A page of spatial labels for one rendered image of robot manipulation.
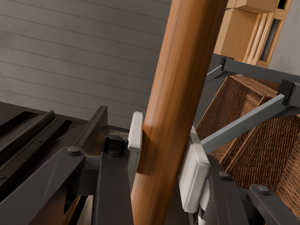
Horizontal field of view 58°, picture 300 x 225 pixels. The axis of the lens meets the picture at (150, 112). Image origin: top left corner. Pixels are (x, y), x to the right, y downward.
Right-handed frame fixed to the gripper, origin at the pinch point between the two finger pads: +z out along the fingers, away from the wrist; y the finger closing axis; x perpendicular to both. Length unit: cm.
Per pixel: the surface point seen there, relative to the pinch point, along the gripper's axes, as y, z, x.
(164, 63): -1.2, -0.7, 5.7
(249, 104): 61, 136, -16
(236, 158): 41, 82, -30
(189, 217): 25, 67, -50
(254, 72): 36, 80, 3
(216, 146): 14.7, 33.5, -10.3
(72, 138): -32, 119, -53
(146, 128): -1.3, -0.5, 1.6
